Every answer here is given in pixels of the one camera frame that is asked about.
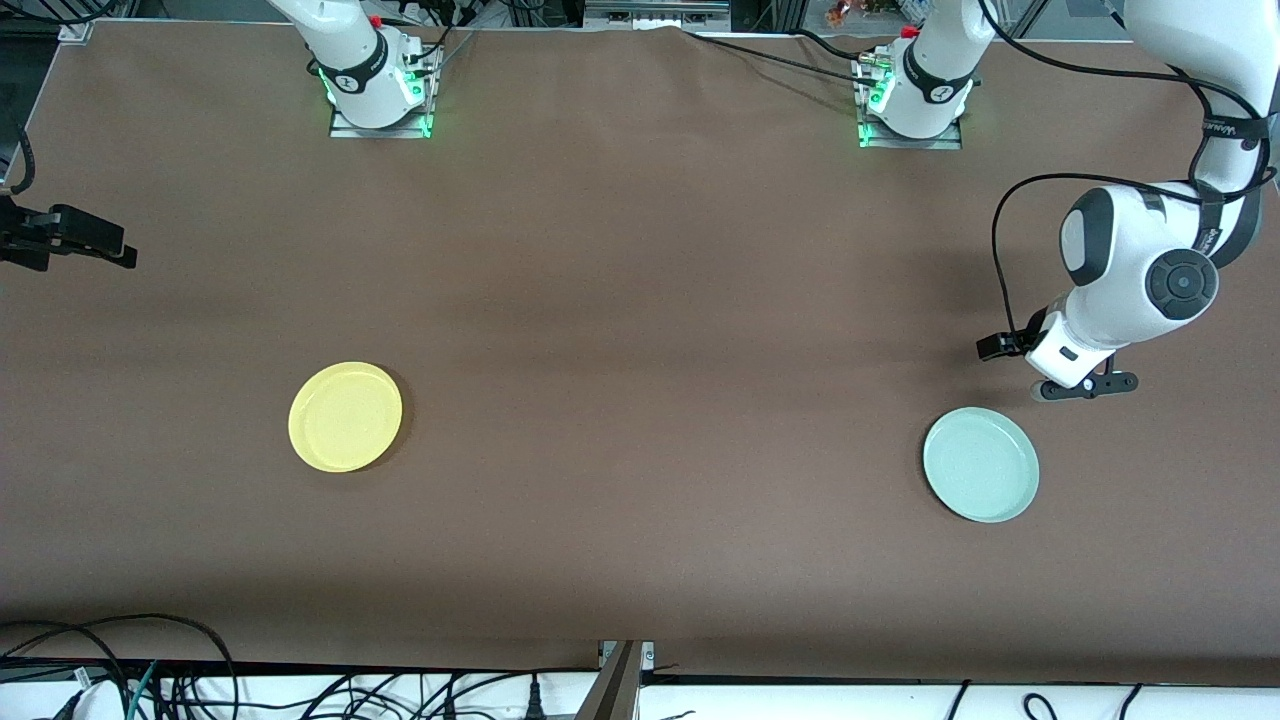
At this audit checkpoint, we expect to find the yellow plate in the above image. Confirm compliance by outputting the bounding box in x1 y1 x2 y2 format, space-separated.
288 361 404 474

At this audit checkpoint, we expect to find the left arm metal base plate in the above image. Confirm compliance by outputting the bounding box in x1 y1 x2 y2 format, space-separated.
855 55 964 151

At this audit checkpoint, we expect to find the short black table cable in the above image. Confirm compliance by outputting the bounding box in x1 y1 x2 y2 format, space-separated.
795 28 881 63

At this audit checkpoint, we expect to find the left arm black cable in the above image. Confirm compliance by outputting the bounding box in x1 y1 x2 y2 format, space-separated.
975 0 1280 341

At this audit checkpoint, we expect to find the light green plate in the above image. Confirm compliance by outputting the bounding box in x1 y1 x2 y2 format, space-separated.
922 406 1041 524

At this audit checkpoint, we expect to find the aluminium frame post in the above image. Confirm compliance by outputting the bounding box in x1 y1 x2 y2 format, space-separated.
574 640 656 720

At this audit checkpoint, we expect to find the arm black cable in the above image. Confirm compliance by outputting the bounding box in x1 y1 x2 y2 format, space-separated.
975 0 1280 341
8 110 37 196

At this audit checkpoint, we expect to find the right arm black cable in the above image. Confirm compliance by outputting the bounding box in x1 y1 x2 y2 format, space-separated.
8 110 37 196

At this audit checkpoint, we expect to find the teal cable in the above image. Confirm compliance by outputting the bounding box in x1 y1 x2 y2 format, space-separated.
124 660 161 720

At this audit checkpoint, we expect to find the large looped black cable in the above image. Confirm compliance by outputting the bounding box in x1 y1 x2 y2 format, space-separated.
0 612 239 720

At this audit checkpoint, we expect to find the brown table cover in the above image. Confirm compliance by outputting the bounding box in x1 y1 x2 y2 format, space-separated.
0 20 1280 687

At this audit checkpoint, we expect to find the long black table cable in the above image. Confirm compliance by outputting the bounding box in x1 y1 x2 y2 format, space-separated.
683 28 881 86

